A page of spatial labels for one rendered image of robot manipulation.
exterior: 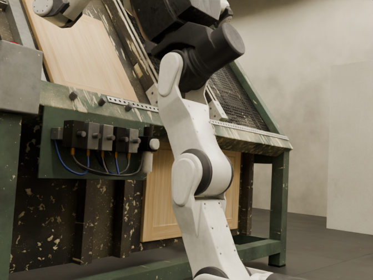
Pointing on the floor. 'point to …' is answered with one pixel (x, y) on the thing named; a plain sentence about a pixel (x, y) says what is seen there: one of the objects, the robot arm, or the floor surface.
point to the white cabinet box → (351, 148)
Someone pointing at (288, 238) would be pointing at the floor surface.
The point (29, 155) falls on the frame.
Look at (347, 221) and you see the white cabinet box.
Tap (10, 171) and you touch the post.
